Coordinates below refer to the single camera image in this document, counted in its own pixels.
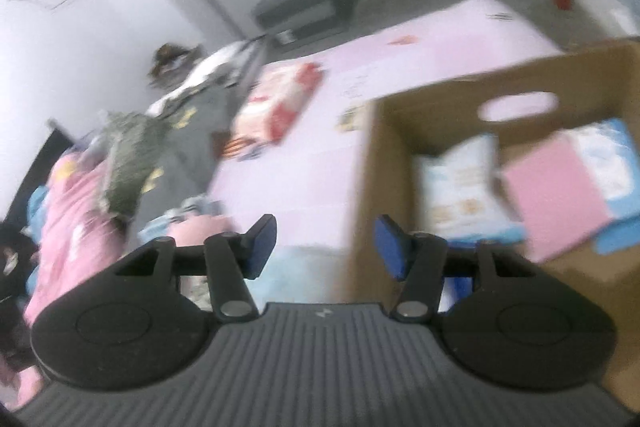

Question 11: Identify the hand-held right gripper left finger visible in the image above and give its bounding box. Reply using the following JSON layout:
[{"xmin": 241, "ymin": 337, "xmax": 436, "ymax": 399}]
[{"xmin": 112, "ymin": 213, "xmax": 278, "ymax": 323}]

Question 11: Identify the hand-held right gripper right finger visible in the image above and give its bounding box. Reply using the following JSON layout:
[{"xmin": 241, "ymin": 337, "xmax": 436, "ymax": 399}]
[{"xmin": 375, "ymin": 214, "xmax": 538, "ymax": 323}]

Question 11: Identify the brown cardboard box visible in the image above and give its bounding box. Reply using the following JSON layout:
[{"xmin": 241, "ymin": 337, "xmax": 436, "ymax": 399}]
[{"xmin": 345, "ymin": 38, "xmax": 640, "ymax": 388}]

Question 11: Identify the white blue cotton pad bag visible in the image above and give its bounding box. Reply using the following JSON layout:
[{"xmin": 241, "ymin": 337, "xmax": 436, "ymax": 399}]
[{"xmin": 414, "ymin": 134, "xmax": 527, "ymax": 244}]

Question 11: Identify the pink flat pack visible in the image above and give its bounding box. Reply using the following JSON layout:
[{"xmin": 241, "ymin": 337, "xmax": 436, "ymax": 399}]
[{"xmin": 500, "ymin": 137, "xmax": 617, "ymax": 264}]

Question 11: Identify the blue white tissue box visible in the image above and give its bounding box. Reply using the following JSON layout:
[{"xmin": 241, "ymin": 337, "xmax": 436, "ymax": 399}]
[{"xmin": 557, "ymin": 119, "xmax": 640, "ymax": 256}]

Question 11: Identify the grey quilt with yellow figures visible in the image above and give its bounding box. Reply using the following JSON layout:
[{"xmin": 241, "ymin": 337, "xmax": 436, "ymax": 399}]
[{"xmin": 135, "ymin": 42, "xmax": 268, "ymax": 228}]

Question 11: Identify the red and white packet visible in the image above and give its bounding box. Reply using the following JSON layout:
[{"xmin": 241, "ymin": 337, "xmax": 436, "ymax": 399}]
[{"xmin": 234, "ymin": 62, "xmax": 322, "ymax": 144}]

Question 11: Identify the green pillow with lace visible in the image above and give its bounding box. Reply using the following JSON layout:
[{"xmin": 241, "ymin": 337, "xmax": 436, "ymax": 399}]
[{"xmin": 96, "ymin": 109, "xmax": 172, "ymax": 217}]

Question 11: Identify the white cloth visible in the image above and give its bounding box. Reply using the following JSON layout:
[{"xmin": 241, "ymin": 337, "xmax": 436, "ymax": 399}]
[{"xmin": 147, "ymin": 41, "xmax": 251, "ymax": 112}]

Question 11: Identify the dark brown bundle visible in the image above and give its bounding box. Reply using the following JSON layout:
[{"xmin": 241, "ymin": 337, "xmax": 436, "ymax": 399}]
[{"xmin": 151, "ymin": 41, "xmax": 205, "ymax": 84}]

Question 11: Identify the dark grey appliance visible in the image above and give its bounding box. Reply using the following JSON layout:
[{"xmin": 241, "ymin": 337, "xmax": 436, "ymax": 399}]
[{"xmin": 254, "ymin": 0, "xmax": 358, "ymax": 42}]

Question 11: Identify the dark cloth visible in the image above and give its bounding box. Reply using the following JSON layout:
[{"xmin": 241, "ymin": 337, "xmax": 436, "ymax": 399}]
[{"xmin": 0, "ymin": 222, "xmax": 42, "ymax": 360}]

